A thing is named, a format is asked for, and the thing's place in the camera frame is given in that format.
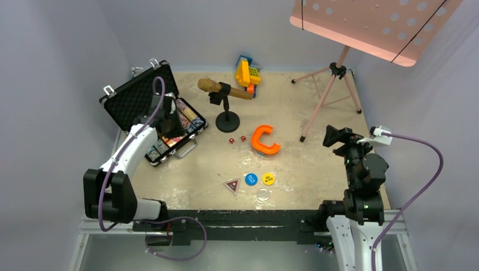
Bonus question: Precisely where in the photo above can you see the yellow big blind button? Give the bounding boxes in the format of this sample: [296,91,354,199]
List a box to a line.
[262,173,275,186]

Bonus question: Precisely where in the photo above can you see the toy brick truck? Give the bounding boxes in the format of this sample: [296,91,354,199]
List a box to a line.
[235,55,261,98]

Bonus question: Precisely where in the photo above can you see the red texas card deck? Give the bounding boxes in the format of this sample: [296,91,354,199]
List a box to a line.
[161,135,185,147]

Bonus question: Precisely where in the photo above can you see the orange C-shaped track piece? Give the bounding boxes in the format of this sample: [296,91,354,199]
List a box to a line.
[250,125,281,156]

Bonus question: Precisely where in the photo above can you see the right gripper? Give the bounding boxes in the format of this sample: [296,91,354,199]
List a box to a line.
[323,124,380,186]

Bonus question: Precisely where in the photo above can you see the gold microphone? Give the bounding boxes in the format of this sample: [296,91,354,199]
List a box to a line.
[197,78,253,100]

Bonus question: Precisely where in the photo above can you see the clear round button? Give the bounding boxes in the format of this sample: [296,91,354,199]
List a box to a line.
[256,188,271,202]

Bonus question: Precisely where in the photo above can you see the purple yellow chip row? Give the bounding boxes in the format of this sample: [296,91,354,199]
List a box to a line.
[176,99,205,127]

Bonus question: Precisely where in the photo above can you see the blue small blind button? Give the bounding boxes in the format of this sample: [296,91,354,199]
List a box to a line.
[245,173,258,186]

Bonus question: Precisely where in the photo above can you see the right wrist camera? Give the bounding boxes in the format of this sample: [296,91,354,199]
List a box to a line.
[357,125,393,147]

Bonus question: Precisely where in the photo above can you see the black microphone stand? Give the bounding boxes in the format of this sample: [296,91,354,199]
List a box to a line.
[208,93,240,133]

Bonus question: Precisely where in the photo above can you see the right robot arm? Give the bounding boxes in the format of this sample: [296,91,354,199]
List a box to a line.
[317,125,389,270]

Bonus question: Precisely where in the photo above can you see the pink music stand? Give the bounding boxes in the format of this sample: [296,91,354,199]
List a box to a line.
[290,0,462,142]

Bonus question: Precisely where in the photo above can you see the red poker chip row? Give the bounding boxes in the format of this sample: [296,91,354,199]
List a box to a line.
[178,112,196,133]

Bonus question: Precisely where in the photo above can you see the black poker chip case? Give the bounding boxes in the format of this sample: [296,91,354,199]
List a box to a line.
[99,58,208,167]

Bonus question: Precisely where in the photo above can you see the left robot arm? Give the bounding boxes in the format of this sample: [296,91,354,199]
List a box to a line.
[83,93,184,231]

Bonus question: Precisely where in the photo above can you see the triangular dealer button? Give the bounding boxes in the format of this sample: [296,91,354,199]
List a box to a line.
[224,178,240,195]

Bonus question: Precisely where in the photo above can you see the black aluminium base frame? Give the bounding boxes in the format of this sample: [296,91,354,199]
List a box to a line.
[68,210,417,270]

